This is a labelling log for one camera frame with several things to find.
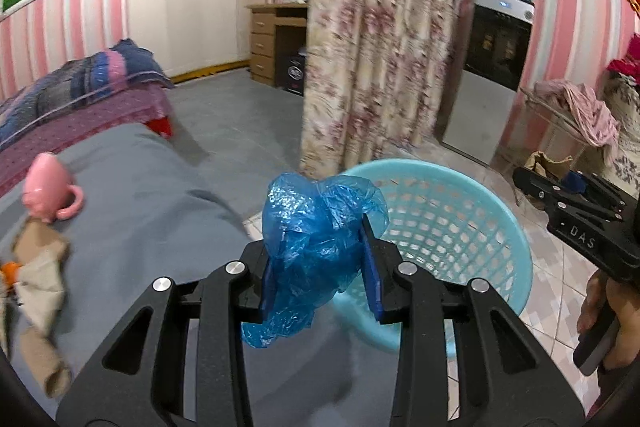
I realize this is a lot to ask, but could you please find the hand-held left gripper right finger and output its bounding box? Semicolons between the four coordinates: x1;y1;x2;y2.
361;214;586;427

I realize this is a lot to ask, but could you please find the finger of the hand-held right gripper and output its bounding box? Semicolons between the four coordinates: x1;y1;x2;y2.
512;167;563;208
560;169;628;210

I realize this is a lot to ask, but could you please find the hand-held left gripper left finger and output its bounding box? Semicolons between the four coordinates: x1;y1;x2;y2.
56;241;274;427

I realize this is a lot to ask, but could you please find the blue plastic bag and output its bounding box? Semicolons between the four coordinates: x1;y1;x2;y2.
241;173;391;350

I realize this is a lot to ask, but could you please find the light blue plastic basket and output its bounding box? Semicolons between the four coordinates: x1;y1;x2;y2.
330;158;533;358

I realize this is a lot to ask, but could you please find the cardboard tube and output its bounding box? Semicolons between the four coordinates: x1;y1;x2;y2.
20;327;73;400

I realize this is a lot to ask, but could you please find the person's right hand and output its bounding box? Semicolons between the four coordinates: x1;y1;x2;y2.
575;269;640;374

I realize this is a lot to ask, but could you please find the metal drying rack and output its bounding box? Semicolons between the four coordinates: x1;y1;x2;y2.
520;87;601;170

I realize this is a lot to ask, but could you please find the floral fabric cover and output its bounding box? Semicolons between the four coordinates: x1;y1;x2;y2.
600;72;640;200

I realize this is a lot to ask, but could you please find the pink garment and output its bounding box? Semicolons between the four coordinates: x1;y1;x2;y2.
534;79;621;148

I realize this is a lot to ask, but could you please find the red garment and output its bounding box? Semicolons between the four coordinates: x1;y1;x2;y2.
605;34;640;88

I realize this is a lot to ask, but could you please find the black and silver appliance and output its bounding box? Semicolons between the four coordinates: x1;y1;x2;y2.
442;0;536;168

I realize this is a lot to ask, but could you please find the floral curtain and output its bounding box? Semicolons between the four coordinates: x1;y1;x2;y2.
299;0;460;180

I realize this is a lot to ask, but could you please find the tan phone case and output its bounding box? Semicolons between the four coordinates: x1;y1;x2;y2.
12;252;68;338

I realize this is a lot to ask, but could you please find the bed with purple cover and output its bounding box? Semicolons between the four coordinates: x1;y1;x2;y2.
0;38;176;198

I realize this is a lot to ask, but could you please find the pink mug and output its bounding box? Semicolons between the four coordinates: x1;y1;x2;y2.
22;153;83;224

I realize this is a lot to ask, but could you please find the wooden desk with drawers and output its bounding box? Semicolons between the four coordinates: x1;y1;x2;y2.
246;3;308;88

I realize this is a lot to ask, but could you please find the small orange object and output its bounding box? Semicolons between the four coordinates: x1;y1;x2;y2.
0;261;20;295

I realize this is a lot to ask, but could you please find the plaid blanket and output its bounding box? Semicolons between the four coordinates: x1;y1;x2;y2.
0;38;173;142

